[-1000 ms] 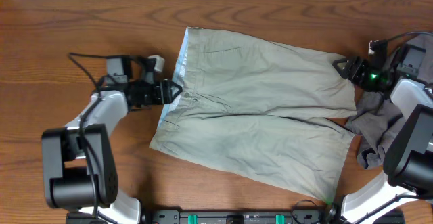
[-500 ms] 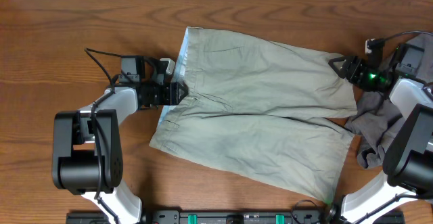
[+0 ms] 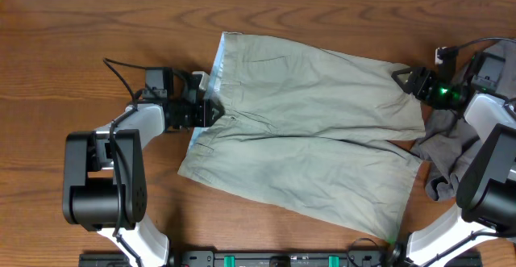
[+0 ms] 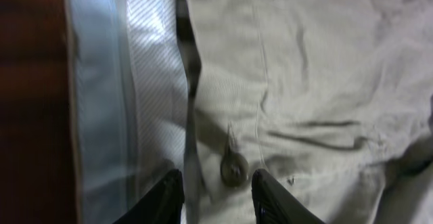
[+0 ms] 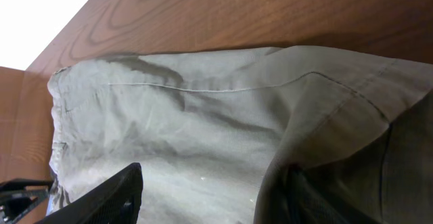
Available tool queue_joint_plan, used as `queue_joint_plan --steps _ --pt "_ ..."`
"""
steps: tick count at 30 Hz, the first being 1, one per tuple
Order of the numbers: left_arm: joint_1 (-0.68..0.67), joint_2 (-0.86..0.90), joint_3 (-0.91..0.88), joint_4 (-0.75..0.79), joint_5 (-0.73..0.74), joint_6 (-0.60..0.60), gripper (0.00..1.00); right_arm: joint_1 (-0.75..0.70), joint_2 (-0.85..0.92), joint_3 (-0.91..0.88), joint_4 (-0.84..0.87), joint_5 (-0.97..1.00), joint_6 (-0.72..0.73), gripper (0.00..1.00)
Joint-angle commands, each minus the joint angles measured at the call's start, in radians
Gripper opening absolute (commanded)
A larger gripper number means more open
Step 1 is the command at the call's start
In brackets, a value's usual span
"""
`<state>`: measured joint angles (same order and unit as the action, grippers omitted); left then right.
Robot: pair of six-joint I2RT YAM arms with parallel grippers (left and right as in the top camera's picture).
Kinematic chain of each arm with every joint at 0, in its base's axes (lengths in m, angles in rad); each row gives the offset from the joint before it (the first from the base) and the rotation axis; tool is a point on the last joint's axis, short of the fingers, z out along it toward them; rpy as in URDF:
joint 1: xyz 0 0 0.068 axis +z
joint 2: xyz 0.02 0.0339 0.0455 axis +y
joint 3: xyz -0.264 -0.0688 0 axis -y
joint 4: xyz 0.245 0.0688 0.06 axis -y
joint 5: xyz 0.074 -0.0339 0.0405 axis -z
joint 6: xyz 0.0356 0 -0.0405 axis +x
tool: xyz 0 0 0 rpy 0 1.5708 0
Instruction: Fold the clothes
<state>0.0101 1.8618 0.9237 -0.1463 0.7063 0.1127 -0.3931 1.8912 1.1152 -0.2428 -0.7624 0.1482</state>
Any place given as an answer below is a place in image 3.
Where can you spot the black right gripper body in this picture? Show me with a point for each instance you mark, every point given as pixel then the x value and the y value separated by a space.
pixel 434 91

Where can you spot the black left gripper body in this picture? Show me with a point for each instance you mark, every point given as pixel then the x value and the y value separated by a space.
pixel 189 113

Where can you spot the khaki green shorts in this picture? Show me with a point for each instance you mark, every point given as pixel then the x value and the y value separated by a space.
pixel 311 130

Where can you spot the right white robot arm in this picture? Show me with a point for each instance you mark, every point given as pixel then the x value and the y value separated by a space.
pixel 485 200

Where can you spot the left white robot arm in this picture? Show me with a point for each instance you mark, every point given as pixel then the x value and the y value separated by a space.
pixel 105 188

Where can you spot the grey garment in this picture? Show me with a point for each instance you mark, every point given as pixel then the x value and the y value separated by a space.
pixel 450 144

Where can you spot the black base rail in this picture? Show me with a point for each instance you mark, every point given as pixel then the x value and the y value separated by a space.
pixel 360 256

